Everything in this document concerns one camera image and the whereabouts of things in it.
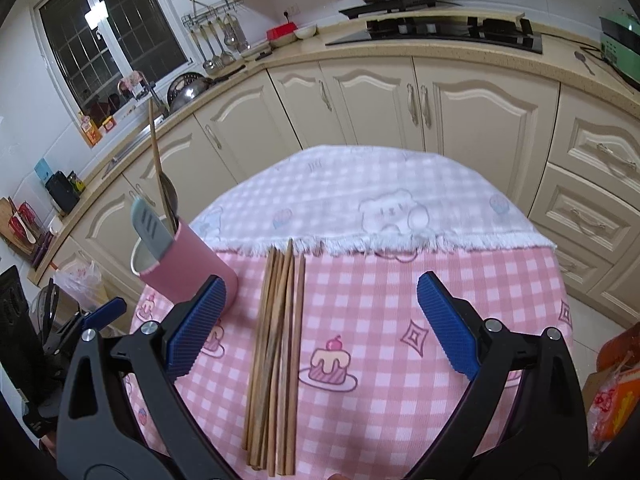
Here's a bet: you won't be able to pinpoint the light blue sheathed knife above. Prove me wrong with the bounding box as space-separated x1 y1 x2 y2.
131 196 174 261

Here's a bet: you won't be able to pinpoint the pink utensil cup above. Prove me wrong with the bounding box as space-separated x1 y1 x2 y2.
130 222 239 310

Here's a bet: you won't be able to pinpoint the dark metal spork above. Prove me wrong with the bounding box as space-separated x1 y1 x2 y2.
160 172 179 231

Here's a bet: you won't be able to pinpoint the wooden chopstick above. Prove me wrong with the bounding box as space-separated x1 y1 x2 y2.
283 255 306 476
148 100 177 234
242 247 285 470

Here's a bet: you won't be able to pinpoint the kitchen window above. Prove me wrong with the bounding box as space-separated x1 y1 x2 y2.
36 0 192 125

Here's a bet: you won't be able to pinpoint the green kitchen appliance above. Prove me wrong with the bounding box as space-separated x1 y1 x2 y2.
600 12 640 89

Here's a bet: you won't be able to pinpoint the pink checkered tablecloth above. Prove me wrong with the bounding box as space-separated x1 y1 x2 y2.
128 238 575 480

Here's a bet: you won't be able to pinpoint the steel wok pan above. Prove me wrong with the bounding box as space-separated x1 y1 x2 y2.
167 64 245 114

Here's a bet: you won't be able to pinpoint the cream lower cabinets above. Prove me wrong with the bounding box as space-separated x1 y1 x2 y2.
29 39 639 325

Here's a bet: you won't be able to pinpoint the white checkered towel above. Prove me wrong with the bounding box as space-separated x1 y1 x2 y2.
191 145 552 256

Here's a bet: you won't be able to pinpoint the hanging utensil rack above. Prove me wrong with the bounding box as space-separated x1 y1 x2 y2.
181 0 247 76

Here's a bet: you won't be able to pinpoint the red container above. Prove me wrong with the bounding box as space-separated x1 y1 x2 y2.
266 22 297 41

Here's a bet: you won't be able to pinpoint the white bowl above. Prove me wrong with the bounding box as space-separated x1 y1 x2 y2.
294 24 318 40

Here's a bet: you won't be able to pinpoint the black gas stove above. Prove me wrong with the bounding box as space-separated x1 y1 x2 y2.
326 0 542 54

